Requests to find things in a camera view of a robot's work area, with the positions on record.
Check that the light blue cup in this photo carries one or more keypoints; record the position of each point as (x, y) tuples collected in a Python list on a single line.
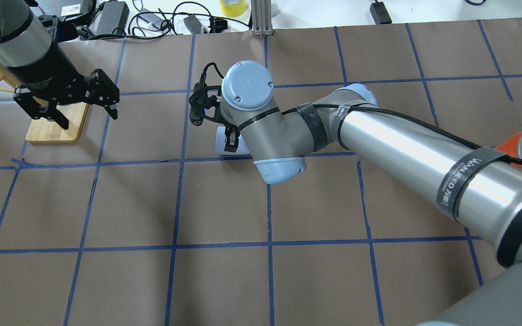
[(219, 144)]

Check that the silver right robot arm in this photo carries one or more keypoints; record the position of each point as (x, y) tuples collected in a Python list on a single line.
[(474, 186)]

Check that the brown paper table mat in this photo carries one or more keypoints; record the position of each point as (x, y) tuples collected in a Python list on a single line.
[(140, 223)]

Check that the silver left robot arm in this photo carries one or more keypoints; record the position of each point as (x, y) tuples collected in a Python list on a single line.
[(30, 51)]

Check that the aluminium frame post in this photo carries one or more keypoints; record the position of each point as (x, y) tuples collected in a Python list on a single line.
[(262, 24)]

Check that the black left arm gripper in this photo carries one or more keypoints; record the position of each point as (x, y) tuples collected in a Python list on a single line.
[(43, 69)]

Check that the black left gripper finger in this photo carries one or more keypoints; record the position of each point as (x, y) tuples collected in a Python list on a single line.
[(231, 142)]

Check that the black power adapter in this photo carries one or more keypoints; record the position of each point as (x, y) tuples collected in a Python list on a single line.
[(113, 17)]

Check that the yellow tape roll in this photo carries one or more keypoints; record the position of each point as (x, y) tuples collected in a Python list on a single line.
[(233, 8)]

